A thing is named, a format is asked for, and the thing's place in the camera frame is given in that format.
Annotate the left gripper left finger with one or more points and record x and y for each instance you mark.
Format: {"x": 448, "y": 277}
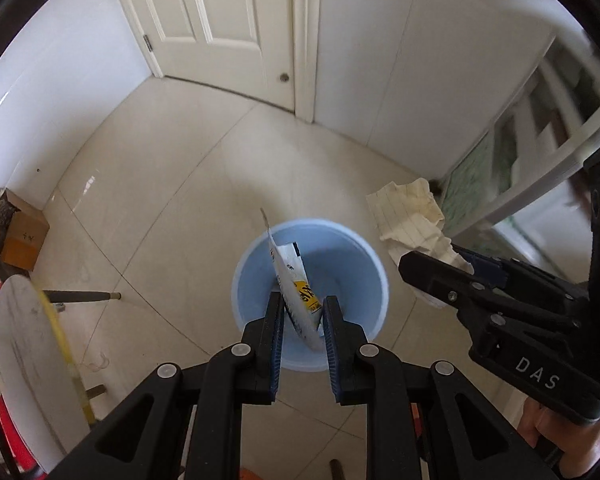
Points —
{"x": 245, "y": 373}

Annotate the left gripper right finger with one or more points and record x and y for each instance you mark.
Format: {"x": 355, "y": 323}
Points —
{"x": 362, "y": 373}

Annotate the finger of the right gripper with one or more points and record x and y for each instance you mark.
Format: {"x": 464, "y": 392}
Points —
{"x": 520, "y": 280}
{"x": 463, "y": 292}

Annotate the white yellow snack wrapper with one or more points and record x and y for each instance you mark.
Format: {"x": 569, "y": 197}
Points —
{"x": 302, "y": 305}

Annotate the light blue trash bucket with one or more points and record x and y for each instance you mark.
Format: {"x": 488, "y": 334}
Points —
{"x": 338, "y": 262}

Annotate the person's right hand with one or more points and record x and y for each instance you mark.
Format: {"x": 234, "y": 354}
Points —
{"x": 580, "y": 445}

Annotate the cream checked cloth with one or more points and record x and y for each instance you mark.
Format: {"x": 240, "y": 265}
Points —
{"x": 409, "y": 219}

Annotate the round white marble table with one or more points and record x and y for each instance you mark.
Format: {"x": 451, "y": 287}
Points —
{"x": 41, "y": 386}

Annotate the brown cardboard box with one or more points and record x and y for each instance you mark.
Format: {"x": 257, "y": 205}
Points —
{"x": 23, "y": 229}

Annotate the white panel door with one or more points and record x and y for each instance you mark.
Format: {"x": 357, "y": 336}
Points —
{"x": 242, "y": 46}

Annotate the white window frame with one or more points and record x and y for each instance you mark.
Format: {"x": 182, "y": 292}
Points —
{"x": 539, "y": 138}

